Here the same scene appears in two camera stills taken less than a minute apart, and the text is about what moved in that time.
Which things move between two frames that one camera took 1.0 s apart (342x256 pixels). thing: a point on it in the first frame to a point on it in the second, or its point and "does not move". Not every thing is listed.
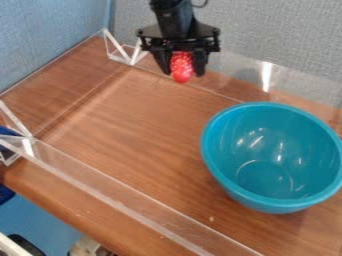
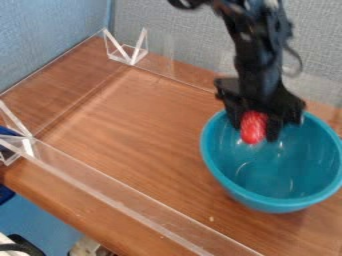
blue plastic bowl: [274, 155] does not move
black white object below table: [13, 245] does not move
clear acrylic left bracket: [17, 145] does not move
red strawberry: [181, 66] to [252, 126]
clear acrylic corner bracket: [124, 52] does not move
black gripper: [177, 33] to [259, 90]
